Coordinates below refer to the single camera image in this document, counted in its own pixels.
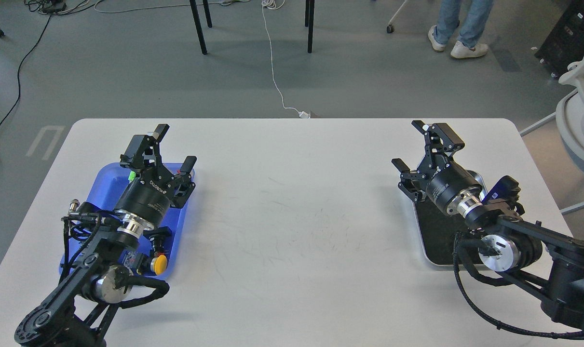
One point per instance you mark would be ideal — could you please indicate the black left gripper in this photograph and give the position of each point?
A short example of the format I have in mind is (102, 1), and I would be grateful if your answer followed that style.
(146, 200)

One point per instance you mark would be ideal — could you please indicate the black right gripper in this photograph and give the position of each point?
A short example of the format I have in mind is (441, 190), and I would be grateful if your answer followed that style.
(452, 189)

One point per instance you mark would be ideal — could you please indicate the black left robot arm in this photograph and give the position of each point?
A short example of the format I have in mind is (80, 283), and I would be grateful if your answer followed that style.
(112, 258)

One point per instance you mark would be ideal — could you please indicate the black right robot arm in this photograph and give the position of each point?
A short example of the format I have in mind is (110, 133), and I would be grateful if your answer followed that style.
(498, 247)

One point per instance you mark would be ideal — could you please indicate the black industrial part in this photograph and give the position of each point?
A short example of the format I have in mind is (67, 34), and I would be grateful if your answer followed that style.
(157, 238)

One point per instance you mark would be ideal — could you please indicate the blue plastic tray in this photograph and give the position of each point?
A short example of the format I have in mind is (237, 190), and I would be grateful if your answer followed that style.
(110, 183)

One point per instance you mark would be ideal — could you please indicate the metal tray with black mat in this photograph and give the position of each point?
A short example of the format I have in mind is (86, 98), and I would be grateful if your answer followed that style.
(438, 230)

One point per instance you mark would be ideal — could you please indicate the yellow push button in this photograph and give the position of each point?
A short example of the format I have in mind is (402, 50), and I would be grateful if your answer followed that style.
(158, 264)

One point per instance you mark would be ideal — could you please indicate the white chair caster leg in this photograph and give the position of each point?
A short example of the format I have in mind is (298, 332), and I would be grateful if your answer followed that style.
(395, 16)

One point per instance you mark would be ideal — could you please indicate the person legs in jeans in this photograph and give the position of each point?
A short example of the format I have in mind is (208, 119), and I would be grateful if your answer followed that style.
(467, 44)

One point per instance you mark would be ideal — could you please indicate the white office chair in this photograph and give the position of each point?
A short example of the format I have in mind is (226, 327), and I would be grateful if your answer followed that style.
(569, 115)

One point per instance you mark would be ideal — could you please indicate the black table leg left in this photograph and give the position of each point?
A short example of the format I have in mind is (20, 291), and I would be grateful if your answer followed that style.
(197, 22)

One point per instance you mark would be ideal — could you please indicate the black table leg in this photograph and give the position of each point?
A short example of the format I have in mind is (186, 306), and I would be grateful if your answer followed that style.
(197, 22)
(309, 23)

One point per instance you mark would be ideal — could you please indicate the black table leg right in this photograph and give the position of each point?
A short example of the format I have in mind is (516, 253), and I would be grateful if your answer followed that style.
(309, 23)

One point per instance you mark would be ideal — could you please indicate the black equipment case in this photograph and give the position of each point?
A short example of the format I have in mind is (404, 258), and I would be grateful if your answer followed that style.
(565, 42)

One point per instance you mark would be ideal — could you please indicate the blue switch block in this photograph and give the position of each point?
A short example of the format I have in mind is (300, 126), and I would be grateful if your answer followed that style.
(133, 260)

